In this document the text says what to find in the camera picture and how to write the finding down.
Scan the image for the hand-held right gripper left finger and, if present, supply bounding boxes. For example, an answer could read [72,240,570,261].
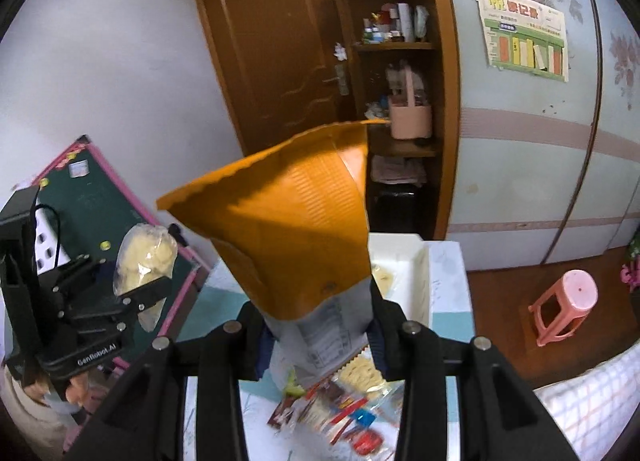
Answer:
[62,302,274,461]

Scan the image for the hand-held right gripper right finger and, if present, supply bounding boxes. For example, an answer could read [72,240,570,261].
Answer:
[367,288,581,461]

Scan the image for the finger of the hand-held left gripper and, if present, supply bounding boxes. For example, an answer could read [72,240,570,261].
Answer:
[52,255,172,313]
[64,307,133,336]

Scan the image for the clear packet of yellow snack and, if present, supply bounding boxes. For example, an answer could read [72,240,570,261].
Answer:
[112,222,179,333]

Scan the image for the pile of assorted snack packets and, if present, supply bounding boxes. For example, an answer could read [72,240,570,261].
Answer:
[267,348,403,453]

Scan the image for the white plastic storage box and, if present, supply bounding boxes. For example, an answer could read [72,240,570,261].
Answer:
[367,233,433,328]

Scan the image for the orange snack bag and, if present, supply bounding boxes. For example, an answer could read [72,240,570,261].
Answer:
[156,120,392,387]

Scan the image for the pale cracker packet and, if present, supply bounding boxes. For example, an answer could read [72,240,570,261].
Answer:
[372,265,397,298]

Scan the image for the leaf print tablecloth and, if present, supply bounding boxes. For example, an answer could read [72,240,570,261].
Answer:
[180,240,476,461]

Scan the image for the dark container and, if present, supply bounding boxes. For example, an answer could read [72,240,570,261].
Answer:
[374,186,419,233]

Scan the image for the folded pink cloths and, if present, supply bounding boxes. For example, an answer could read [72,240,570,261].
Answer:
[370,156,427,185]

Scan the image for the pink plastic stool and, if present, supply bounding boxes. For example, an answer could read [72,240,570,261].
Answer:
[528,269,600,348]

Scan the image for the white checked bedsheet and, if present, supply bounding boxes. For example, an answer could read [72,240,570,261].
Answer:
[532,345,640,461]

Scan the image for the floral sliding door wardrobe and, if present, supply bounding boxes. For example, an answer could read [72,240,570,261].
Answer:
[440,0,640,273]

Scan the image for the wooden corner shelf unit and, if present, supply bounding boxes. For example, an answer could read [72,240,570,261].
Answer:
[330,0,462,242]

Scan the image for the brown wooden door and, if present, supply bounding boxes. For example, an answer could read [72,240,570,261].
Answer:
[189,0,362,158]

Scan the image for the row of small bottles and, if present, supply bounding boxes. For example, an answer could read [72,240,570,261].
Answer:
[362,2,431,45]

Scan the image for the black cable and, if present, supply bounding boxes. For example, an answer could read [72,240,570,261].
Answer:
[29,190,71,273]

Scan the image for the green chalkboard with pink frame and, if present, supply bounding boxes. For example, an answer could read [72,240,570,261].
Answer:
[0,135,202,442]

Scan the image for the pink handled basket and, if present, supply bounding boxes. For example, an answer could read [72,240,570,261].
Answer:
[388,66,434,141]

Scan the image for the wall poster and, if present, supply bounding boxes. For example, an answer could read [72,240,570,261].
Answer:
[472,0,571,83]

